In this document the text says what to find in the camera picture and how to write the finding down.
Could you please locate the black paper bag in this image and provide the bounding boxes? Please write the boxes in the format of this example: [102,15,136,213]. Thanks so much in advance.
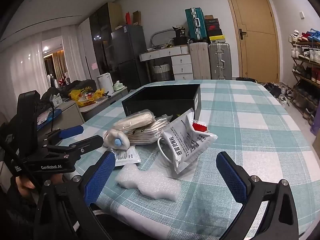
[172,26,188,46]

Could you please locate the black cardboard box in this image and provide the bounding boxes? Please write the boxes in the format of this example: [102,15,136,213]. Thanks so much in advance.
[121,84,202,120]

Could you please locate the yellow wooden door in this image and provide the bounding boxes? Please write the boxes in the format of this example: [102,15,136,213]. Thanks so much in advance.
[222,0,280,83]

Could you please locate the beige round pad pack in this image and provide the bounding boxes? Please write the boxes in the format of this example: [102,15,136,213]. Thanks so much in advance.
[113,112,155,132]

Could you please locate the person's left hand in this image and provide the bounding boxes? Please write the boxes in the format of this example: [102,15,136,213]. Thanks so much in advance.
[15,175,37,190]

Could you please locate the yellow plastic bag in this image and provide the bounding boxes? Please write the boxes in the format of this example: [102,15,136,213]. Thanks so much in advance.
[69,86,105,107]

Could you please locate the pile of sandals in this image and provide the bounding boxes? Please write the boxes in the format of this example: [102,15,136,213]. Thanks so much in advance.
[262,81,293,105]

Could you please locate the white curtain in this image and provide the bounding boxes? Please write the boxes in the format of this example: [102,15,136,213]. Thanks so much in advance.
[0,25,88,120]

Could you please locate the white plush toy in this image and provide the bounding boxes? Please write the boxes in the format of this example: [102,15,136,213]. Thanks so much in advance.
[103,129,131,150]

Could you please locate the white appliance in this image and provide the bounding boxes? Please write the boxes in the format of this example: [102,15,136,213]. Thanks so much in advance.
[97,72,114,94]

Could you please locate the dark cloth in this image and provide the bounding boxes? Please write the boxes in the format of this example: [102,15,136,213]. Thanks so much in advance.
[41,79,97,100]

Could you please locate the dark grey fridge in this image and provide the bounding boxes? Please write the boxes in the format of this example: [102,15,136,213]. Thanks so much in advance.
[111,25,148,90]

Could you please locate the teal checked tablecloth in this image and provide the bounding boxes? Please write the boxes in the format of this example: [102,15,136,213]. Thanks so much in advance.
[62,79,313,240]

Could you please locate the wooden shoe rack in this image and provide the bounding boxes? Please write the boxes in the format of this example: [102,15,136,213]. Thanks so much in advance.
[289,29,320,125]

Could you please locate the teal suitcase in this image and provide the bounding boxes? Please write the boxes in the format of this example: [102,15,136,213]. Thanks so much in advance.
[185,7,207,42]

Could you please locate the rows of assorted shoes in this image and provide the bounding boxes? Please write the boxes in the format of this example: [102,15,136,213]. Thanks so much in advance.
[289,29,320,125]

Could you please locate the grey oval frame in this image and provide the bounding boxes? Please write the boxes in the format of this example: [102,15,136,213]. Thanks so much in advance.
[150,29,175,49]

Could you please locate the white woven basket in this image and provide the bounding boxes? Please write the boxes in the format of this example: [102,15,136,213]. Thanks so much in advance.
[152,64,173,82]

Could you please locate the grey medicine packet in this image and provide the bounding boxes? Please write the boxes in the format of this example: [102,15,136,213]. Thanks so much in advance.
[162,108,218,174]

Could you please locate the brown cardboard box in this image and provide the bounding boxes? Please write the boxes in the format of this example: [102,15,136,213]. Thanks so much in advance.
[132,10,142,26]

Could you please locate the black shoe box red logo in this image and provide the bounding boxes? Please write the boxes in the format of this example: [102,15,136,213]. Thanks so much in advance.
[205,19,222,30]

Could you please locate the silver suitcase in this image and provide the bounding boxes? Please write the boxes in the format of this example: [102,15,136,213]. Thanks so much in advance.
[208,42,232,80]

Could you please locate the white desk with drawers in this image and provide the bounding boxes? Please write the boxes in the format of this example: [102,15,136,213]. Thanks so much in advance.
[139,45,194,82]

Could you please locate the grey sideboard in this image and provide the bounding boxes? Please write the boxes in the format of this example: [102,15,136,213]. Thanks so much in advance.
[37,86,128,130]

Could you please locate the bag of cream shoelaces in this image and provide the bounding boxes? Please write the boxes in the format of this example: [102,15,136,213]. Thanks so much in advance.
[127,116,173,145]

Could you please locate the white charging cable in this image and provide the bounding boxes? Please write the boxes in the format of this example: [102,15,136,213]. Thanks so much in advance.
[157,137,178,168]

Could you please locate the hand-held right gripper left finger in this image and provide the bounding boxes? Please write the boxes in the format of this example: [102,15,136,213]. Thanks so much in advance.
[34,151,117,240]

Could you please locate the beige suitcase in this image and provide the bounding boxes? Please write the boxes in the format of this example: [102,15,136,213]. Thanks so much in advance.
[189,42,212,80]

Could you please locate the white foam wrap sheet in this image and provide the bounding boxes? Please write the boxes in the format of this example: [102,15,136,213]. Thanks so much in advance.
[115,165,182,202]

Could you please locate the dark glass cabinet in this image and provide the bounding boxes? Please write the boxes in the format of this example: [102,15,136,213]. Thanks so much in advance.
[89,2,123,85]

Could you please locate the small white packet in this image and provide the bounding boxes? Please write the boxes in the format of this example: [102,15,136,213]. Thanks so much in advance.
[106,146,142,167]

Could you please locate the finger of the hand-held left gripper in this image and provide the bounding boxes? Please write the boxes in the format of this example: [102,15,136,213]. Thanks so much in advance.
[46,135,104,160]
[41,125,84,147]

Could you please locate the purple container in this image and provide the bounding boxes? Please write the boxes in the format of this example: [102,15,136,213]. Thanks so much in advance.
[310,116,320,135]

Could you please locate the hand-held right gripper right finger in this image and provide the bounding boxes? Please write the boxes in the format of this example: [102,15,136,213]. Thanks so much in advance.
[216,151,299,240]

